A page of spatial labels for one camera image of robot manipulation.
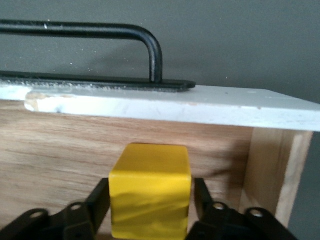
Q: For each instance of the white-fronted wooden drawer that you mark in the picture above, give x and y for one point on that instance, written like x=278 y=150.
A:
x=62 y=150

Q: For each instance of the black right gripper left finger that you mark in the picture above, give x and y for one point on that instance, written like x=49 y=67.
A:
x=62 y=222

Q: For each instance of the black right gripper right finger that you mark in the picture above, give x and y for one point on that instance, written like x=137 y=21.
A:
x=225 y=222

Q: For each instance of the yellow wooden block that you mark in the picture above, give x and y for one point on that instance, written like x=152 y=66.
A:
x=150 y=192

